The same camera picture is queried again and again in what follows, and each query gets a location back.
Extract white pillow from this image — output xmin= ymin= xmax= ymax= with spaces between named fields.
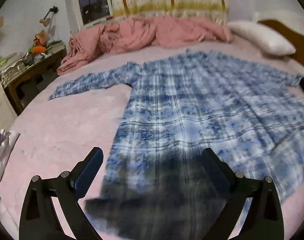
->
xmin=227 ymin=21 xmax=296 ymax=57

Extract wooden white headboard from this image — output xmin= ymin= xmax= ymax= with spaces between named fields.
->
xmin=258 ymin=19 xmax=304 ymax=66

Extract blue plaid shirt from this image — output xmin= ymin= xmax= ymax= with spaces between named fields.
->
xmin=51 ymin=51 xmax=304 ymax=239

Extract stack of papers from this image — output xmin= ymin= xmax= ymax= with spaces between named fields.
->
xmin=0 ymin=53 xmax=28 ymax=88

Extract pink crumpled duvet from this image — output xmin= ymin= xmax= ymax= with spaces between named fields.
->
xmin=57 ymin=16 xmax=233 ymax=76

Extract orange plush toy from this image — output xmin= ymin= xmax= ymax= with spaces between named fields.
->
xmin=31 ymin=46 xmax=47 ymax=54

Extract wooden side table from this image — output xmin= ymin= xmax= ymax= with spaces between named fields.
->
xmin=4 ymin=43 xmax=67 ymax=115

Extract window with white frame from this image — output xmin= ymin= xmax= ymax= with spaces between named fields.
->
xmin=65 ymin=0 xmax=112 ymax=34

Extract white drawer cabinet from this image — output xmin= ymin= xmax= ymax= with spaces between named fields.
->
xmin=0 ymin=81 xmax=18 ymax=130

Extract white folded clothes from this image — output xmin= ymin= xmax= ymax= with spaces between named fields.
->
xmin=0 ymin=129 xmax=20 ymax=181

